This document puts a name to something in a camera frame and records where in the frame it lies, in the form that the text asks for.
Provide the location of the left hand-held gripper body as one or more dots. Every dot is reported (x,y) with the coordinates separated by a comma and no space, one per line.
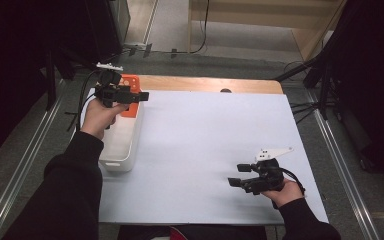
(110,91)

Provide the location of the black metal stand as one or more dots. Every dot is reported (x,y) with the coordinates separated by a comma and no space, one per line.
(50,86)

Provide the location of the white power strip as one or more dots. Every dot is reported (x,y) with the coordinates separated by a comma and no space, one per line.
(135,44)

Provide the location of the white plastic bin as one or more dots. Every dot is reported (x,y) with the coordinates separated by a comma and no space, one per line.
(123,143)

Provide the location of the metal floor rail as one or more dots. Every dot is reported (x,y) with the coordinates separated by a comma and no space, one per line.
(20,170)
(343,173)

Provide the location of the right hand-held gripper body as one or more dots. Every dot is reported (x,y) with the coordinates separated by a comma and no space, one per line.
(268,178)

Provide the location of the black tripod stand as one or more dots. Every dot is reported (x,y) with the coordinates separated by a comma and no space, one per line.
(323,96)

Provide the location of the light wooden shelf frame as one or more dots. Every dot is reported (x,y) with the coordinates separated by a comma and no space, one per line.
(263,15)

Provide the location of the red and white item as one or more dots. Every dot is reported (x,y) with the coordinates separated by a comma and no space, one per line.
(176,234)

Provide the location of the person's right hand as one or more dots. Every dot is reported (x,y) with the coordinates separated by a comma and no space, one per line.
(285,195)

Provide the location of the orange phone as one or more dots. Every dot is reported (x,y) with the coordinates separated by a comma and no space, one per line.
(132,82)

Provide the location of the person's left hand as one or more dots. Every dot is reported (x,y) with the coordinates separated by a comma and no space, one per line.
(96,120)

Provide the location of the white table mat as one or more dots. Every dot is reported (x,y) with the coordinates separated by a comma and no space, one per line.
(196,150)

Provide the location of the dark curtain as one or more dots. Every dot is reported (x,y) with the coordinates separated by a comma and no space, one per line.
(373,83)
(13,66)

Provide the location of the black cabinet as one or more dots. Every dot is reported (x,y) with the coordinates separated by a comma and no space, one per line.
(103,30)

